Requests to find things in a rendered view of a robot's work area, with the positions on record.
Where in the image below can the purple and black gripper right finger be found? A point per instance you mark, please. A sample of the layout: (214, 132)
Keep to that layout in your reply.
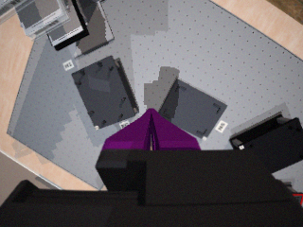
(167, 136)

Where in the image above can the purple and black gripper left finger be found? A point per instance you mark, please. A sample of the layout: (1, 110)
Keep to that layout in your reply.
(135, 135)

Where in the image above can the grey plate hotel rack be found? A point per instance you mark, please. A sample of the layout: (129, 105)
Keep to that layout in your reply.
(97, 25)

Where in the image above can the grey perforated base plate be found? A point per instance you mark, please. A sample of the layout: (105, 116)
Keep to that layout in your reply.
(157, 42)

